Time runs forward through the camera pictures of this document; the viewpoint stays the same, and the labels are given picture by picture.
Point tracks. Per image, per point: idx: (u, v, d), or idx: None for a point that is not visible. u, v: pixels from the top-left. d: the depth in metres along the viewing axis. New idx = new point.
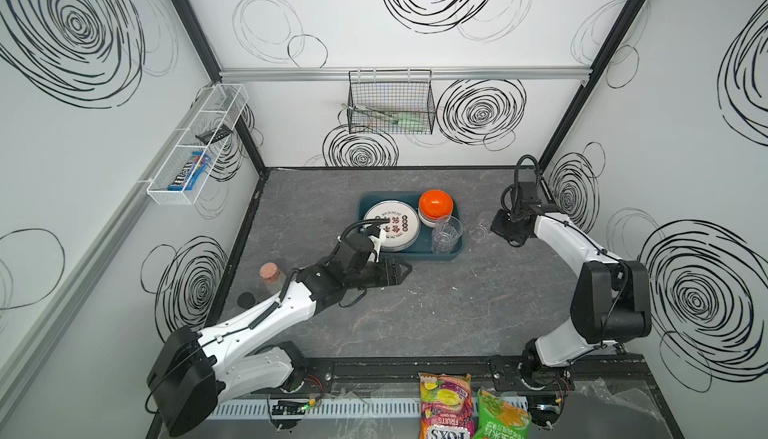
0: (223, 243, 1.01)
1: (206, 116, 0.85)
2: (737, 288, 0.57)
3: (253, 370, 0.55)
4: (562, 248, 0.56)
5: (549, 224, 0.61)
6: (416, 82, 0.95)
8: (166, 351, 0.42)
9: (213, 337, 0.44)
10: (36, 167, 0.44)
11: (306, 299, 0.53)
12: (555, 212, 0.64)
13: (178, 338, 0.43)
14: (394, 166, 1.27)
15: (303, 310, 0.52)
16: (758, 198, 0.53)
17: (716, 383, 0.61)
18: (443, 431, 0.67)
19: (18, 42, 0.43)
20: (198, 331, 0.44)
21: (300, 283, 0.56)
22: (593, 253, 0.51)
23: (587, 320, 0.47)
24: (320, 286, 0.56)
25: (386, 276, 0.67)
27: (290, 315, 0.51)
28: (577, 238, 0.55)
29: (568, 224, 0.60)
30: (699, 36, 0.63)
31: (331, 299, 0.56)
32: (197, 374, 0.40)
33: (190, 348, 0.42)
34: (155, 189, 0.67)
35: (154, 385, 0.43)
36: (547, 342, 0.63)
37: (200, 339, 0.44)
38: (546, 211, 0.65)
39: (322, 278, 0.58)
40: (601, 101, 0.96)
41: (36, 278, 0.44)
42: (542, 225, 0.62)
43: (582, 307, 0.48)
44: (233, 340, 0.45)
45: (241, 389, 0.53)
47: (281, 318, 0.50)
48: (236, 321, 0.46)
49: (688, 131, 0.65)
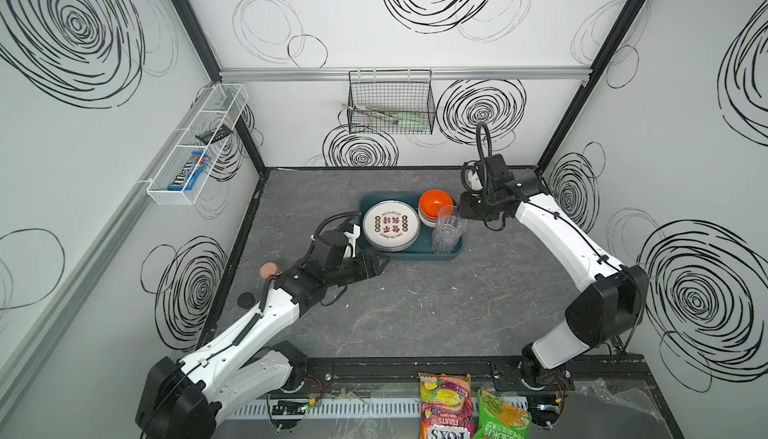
0: (223, 243, 1.01)
1: (206, 116, 0.85)
2: (738, 289, 0.57)
3: (249, 381, 0.55)
4: (556, 247, 0.51)
5: (536, 215, 0.53)
6: (415, 82, 0.95)
8: (149, 386, 0.41)
9: (196, 362, 0.43)
10: (38, 164, 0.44)
11: (288, 304, 0.53)
12: (538, 198, 0.55)
13: (155, 370, 0.41)
14: (394, 166, 1.27)
15: (287, 314, 0.52)
16: (756, 197, 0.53)
17: (716, 383, 0.61)
18: (443, 431, 0.67)
19: (18, 42, 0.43)
20: (178, 361, 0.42)
21: (280, 289, 0.55)
22: (593, 261, 0.46)
23: (589, 330, 0.46)
24: (299, 288, 0.56)
25: (364, 269, 0.69)
27: (274, 323, 0.50)
28: (573, 241, 0.49)
29: (558, 216, 0.52)
30: (698, 36, 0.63)
31: (313, 298, 0.56)
32: (188, 401, 0.39)
33: (176, 377, 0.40)
34: (155, 189, 0.67)
35: (145, 424, 0.42)
36: (547, 346, 0.61)
37: (182, 368, 0.42)
38: (528, 197, 0.55)
39: (300, 279, 0.57)
40: (601, 100, 0.96)
41: (36, 278, 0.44)
42: (527, 213, 0.54)
43: (583, 318, 0.46)
44: (219, 360, 0.44)
45: (242, 401, 0.53)
47: (264, 328, 0.49)
48: (217, 342, 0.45)
49: (688, 131, 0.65)
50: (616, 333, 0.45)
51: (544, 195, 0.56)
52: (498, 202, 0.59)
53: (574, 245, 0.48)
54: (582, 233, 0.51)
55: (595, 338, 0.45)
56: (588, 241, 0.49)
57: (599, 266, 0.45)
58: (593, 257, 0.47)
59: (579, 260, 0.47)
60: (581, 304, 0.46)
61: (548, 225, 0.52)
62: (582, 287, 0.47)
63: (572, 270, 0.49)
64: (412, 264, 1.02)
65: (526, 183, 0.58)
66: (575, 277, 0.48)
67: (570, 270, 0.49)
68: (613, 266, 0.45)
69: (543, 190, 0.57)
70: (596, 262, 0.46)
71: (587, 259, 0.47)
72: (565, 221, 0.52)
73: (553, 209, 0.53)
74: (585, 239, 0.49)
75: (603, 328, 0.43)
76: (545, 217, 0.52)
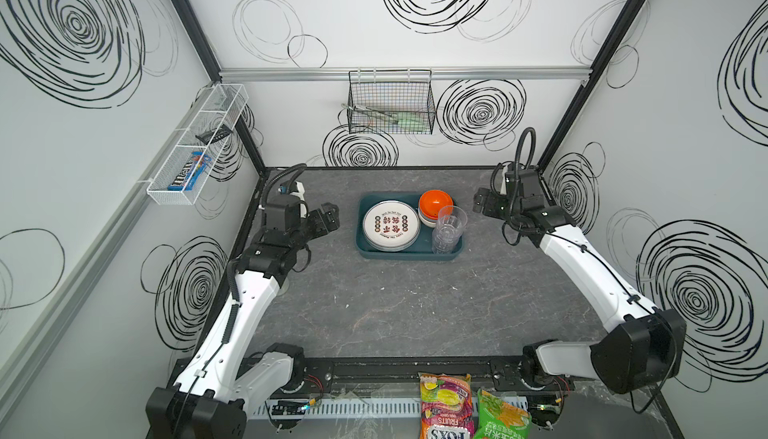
0: (223, 243, 1.01)
1: (206, 116, 0.85)
2: (737, 288, 0.57)
3: (259, 378, 0.55)
4: (582, 282, 0.49)
5: (561, 246, 0.52)
6: (415, 82, 0.95)
8: (153, 416, 0.37)
9: (194, 376, 0.40)
10: (37, 165, 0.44)
11: (263, 281, 0.49)
12: (566, 230, 0.54)
13: (154, 400, 0.38)
14: (394, 166, 1.27)
15: (264, 291, 0.49)
16: (757, 199, 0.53)
17: (717, 383, 0.61)
18: (443, 431, 0.67)
19: (18, 42, 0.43)
20: (174, 383, 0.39)
21: (246, 270, 0.51)
22: (623, 301, 0.43)
23: (617, 376, 0.43)
24: (267, 261, 0.52)
25: (320, 223, 0.68)
27: (257, 305, 0.48)
28: (602, 278, 0.46)
29: (586, 251, 0.50)
30: (699, 35, 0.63)
31: (285, 265, 0.53)
32: (204, 410, 0.37)
33: (180, 399, 0.39)
34: (155, 189, 0.67)
35: None
36: (553, 354, 0.60)
37: (182, 388, 0.39)
38: (554, 230, 0.54)
39: (264, 253, 0.53)
40: (601, 100, 0.96)
41: (36, 278, 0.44)
42: (554, 244, 0.53)
43: (609, 360, 0.44)
44: (217, 363, 0.41)
45: (259, 395, 0.53)
47: (248, 316, 0.46)
48: (207, 350, 0.42)
49: (689, 131, 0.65)
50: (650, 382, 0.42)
51: (571, 227, 0.54)
52: (522, 233, 0.58)
53: (601, 282, 0.46)
54: (611, 269, 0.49)
55: (623, 385, 0.42)
56: (618, 279, 0.46)
57: (629, 306, 0.43)
58: (622, 297, 0.44)
59: (607, 299, 0.44)
60: (608, 346, 0.43)
61: (574, 258, 0.50)
62: (611, 327, 0.44)
63: (599, 308, 0.46)
64: (412, 264, 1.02)
65: (552, 211, 0.57)
66: (603, 316, 0.45)
67: (597, 308, 0.47)
68: (644, 309, 0.42)
69: (571, 222, 0.55)
70: (626, 302, 0.43)
71: (616, 298, 0.44)
72: (592, 255, 0.49)
73: (580, 242, 0.52)
74: (615, 278, 0.46)
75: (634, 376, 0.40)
76: (572, 249, 0.51)
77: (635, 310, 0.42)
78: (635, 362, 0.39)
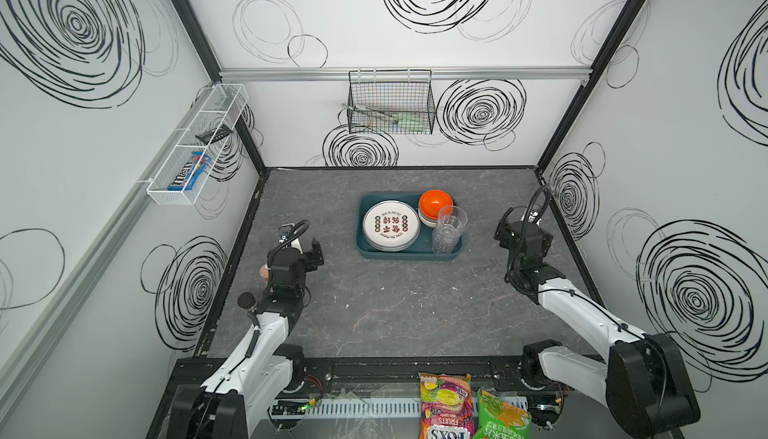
0: (223, 243, 1.01)
1: (206, 116, 0.85)
2: (738, 288, 0.57)
3: (259, 391, 0.55)
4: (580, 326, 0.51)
5: (554, 295, 0.57)
6: (415, 82, 0.95)
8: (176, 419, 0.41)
9: (219, 379, 0.46)
10: (38, 164, 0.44)
11: (277, 320, 0.58)
12: (556, 281, 0.60)
13: (181, 400, 0.42)
14: (394, 166, 1.27)
15: (280, 328, 0.58)
16: (757, 199, 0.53)
17: (717, 383, 0.61)
18: (443, 431, 0.67)
19: (18, 42, 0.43)
20: (200, 385, 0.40)
21: (263, 314, 0.60)
22: (612, 330, 0.47)
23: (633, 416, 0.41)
24: (281, 308, 0.62)
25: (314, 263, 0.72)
27: (273, 336, 0.56)
28: (592, 314, 0.50)
29: (575, 294, 0.56)
30: (698, 35, 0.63)
31: (296, 312, 0.63)
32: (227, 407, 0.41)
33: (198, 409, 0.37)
34: (155, 189, 0.67)
35: None
36: (557, 361, 0.60)
37: (207, 388, 0.44)
38: (547, 282, 0.60)
39: (278, 303, 0.63)
40: (601, 100, 0.96)
41: (36, 278, 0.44)
42: (548, 296, 0.58)
43: (624, 398, 0.42)
44: (241, 370, 0.47)
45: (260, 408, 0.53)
47: (267, 339, 0.54)
48: (230, 362, 0.49)
49: (688, 131, 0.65)
50: (671, 425, 0.40)
51: (561, 278, 0.61)
52: (519, 291, 0.64)
53: (592, 317, 0.50)
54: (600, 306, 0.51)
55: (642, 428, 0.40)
56: (607, 313, 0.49)
57: (619, 334, 0.46)
58: (612, 326, 0.47)
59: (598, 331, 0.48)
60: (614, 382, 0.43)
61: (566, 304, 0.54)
62: None
63: (599, 345, 0.48)
64: (412, 264, 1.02)
65: (544, 268, 0.65)
66: (603, 350, 0.47)
67: (599, 348, 0.48)
68: (634, 334, 0.45)
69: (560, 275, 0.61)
70: (616, 330, 0.47)
71: (605, 328, 0.47)
72: (583, 297, 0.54)
73: (569, 288, 0.58)
74: (605, 312, 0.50)
75: (650, 412, 0.40)
76: (563, 296, 0.56)
77: (625, 336, 0.45)
78: (642, 393, 0.40)
